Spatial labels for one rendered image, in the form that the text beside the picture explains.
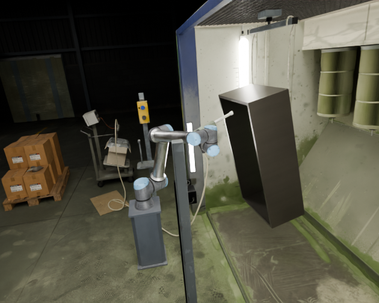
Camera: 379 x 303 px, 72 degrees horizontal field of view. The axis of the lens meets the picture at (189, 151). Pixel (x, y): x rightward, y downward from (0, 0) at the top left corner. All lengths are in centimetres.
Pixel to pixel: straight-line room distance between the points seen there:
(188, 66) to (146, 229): 177
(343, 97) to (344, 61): 37
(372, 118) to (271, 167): 107
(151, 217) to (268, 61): 216
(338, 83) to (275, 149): 130
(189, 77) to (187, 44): 34
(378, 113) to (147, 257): 253
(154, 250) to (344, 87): 259
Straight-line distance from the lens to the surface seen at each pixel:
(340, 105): 332
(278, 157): 229
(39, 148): 487
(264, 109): 211
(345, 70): 326
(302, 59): 353
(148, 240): 275
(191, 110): 308
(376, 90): 282
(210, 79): 309
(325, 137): 378
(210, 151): 186
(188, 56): 304
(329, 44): 314
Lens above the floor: 196
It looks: 19 degrees down
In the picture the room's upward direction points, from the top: 4 degrees counter-clockwise
